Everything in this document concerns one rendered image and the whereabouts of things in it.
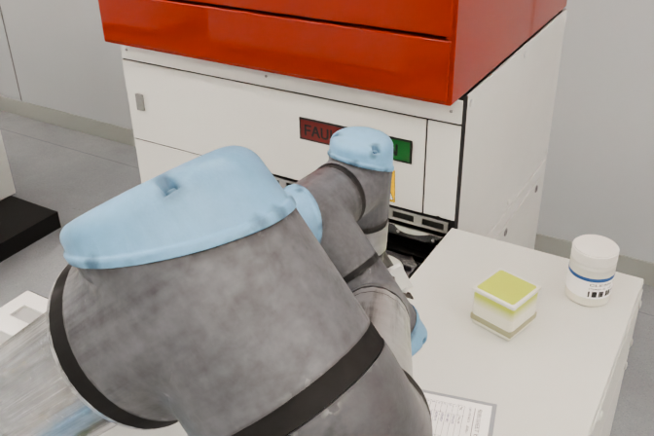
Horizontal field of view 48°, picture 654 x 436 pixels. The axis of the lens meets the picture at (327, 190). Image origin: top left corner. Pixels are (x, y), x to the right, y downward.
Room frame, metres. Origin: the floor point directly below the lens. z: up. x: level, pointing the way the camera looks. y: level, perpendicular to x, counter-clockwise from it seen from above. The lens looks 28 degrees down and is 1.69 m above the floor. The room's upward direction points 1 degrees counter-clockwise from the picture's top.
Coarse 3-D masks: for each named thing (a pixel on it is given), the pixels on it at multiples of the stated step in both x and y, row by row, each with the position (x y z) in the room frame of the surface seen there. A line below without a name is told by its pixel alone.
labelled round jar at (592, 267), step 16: (576, 240) 0.98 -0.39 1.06; (592, 240) 0.98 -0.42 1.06; (608, 240) 0.98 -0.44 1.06; (576, 256) 0.95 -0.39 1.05; (592, 256) 0.94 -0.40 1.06; (608, 256) 0.93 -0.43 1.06; (576, 272) 0.95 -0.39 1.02; (592, 272) 0.93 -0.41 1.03; (608, 272) 0.93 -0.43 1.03; (576, 288) 0.94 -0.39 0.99; (592, 288) 0.93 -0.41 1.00; (608, 288) 0.94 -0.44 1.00; (592, 304) 0.93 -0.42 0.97
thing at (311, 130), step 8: (304, 120) 1.35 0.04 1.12; (304, 128) 1.35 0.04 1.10; (312, 128) 1.34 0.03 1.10; (320, 128) 1.33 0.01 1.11; (328, 128) 1.32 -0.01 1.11; (336, 128) 1.32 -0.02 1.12; (304, 136) 1.35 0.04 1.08; (312, 136) 1.34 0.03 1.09; (320, 136) 1.33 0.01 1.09; (328, 136) 1.32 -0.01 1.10
